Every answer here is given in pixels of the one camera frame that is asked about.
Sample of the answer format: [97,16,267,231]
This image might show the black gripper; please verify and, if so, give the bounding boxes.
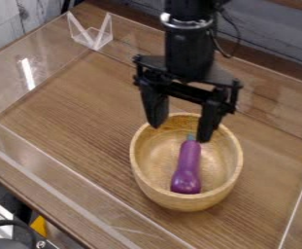
[134,12,243,143]

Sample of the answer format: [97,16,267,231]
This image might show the purple toy eggplant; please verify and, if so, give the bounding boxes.
[171,134,202,195]

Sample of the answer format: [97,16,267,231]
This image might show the brown wooden bowl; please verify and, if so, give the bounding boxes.
[130,113,244,212]

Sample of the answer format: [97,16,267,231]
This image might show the yellow tag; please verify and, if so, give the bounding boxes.
[31,216,49,237]

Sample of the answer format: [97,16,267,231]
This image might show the clear acrylic tray wall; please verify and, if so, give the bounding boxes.
[0,112,195,249]

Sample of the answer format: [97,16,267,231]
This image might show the clear acrylic corner bracket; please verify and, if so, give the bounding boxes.
[67,12,114,51]

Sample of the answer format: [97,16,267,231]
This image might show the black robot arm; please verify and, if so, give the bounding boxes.
[134,0,243,143]

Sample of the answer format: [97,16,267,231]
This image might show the black cable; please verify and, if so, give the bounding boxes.
[0,218,35,249]

